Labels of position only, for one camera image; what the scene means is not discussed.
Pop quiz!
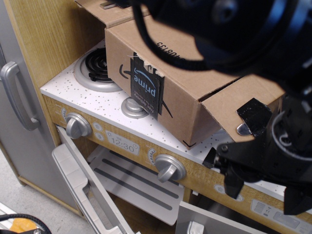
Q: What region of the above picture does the brown cardboard Amazon box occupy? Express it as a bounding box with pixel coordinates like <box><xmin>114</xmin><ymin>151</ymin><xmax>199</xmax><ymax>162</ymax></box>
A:
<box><xmin>78</xmin><ymin>0</ymin><xmax>284</xmax><ymax>148</ymax></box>

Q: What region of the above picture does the silver dishwasher door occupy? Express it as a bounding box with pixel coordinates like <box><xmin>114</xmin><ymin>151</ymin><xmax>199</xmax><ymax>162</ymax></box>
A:
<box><xmin>175</xmin><ymin>201</ymin><xmax>262</xmax><ymax>234</ymax></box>

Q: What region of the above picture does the white oven rack shelf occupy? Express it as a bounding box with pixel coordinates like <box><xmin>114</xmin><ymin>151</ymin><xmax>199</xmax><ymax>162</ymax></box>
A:
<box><xmin>87</xmin><ymin>146</ymin><xmax>184</xmax><ymax>226</ymax></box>

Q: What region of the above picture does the silver fridge door handle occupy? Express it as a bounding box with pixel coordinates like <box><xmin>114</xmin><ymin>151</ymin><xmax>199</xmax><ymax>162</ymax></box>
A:
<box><xmin>0</xmin><ymin>61</ymin><xmax>40</xmax><ymax>131</ymax></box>

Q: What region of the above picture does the silver stove knob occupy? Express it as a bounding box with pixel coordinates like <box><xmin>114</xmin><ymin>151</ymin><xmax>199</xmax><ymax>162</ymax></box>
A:
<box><xmin>66</xmin><ymin>112</ymin><xmax>92</xmax><ymax>139</ymax></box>
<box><xmin>155</xmin><ymin>154</ymin><xmax>187</xmax><ymax>183</ymax></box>

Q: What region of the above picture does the silver left stove knob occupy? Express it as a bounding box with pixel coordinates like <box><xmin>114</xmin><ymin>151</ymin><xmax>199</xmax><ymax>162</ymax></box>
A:
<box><xmin>66</xmin><ymin>112</ymin><xmax>92</xmax><ymax>139</ymax></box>

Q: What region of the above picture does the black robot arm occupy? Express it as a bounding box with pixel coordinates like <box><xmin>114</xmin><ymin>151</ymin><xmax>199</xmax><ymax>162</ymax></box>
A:
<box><xmin>117</xmin><ymin>0</ymin><xmax>312</xmax><ymax>215</ymax></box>

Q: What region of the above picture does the black tape piece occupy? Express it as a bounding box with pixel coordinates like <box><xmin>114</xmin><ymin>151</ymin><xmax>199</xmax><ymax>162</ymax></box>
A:
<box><xmin>202</xmin><ymin>147</ymin><xmax>217</xmax><ymax>169</ymax></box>

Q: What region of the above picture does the black coil stove burner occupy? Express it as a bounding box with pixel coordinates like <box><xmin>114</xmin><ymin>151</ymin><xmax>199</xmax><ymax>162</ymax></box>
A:
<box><xmin>74</xmin><ymin>48</ymin><xmax>122</xmax><ymax>93</ymax></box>

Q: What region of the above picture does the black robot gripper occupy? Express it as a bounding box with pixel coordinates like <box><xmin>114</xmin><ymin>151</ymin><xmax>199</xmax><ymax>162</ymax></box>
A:
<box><xmin>215</xmin><ymin>95</ymin><xmax>312</xmax><ymax>215</ymax></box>

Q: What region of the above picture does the orange object bottom left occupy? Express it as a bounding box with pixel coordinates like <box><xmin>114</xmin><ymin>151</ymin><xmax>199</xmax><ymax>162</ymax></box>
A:
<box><xmin>9</xmin><ymin>218</ymin><xmax>37</xmax><ymax>233</ymax></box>

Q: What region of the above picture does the black cable bottom left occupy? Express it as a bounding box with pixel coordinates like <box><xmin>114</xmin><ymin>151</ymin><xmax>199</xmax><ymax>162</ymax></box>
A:
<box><xmin>0</xmin><ymin>214</ymin><xmax>51</xmax><ymax>234</ymax></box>

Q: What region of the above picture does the silver open oven door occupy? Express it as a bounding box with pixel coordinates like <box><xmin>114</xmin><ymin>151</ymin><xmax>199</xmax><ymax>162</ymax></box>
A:
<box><xmin>52</xmin><ymin>126</ymin><xmax>134</xmax><ymax>234</ymax></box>

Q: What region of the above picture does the silver right stove knob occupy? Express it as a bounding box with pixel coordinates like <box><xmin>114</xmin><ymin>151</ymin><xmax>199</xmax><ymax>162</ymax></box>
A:
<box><xmin>155</xmin><ymin>154</ymin><xmax>187</xmax><ymax>183</ymax></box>

